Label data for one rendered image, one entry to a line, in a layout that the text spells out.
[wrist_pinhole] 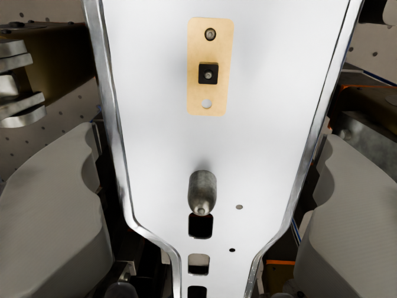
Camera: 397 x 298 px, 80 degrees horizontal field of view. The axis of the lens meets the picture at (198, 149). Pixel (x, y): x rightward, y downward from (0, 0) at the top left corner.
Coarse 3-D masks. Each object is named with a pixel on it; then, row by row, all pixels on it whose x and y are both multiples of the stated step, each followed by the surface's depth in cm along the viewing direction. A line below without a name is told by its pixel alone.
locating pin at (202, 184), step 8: (192, 176) 27; (200, 176) 26; (208, 176) 26; (192, 184) 26; (200, 184) 25; (208, 184) 25; (216, 184) 27; (192, 192) 25; (200, 192) 24; (208, 192) 24; (216, 192) 26; (192, 200) 24; (200, 200) 24; (208, 200) 24; (192, 208) 24; (200, 208) 24; (208, 208) 24
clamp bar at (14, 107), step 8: (16, 56) 16; (24, 56) 16; (0, 64) 15; (8, 64) 15; (16, 64) 16; (24, 64) 17; (24, 96) 17; (32, 96) 18; (40, 96) 18; (0, 104) 16; (8, 104) 16; (16, 104) 16; (24, 104) 17; (32, 104) 18; (0, 112) 15; (8, 112) 16; (16, 112) 16; (0, 120) 15
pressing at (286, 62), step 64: (128, 0) 19; (192, 0) 19; (256, 0) 18; (320, 0) 18; (128, 64) 21; (256, 64) 21; (320, 64) 21; (128, 128) 25; (192, 128) 24; (256, 128) 24; (320, 128) 24; (128, 192) 29; (256, 192) 28; (256, 256) 35
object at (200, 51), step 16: (192, 32) 20; (224, 32) 19; (192, 48) 20; (208, 48) 20; (224, 48) 20; (192, 64) 21; (208, 64) 20; (224, 64) 21; (192, 80) 22; (208, 80) 21; (224, 80) 22; (192, 96) 22; (208, 96) 22; (224, 96) 22; (192, 112) 23; (208, 112) 23; (224, 112) 23
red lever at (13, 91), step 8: (0, 72) 16; (8, 72) 16; (0, 80) 16; (8, 80) 16; (16, 80) 16; (0, 88) 16; (8, 88) 16; (16, 88) 16; (0, 96) 16; (8, 96) 16; (16, 96) 17
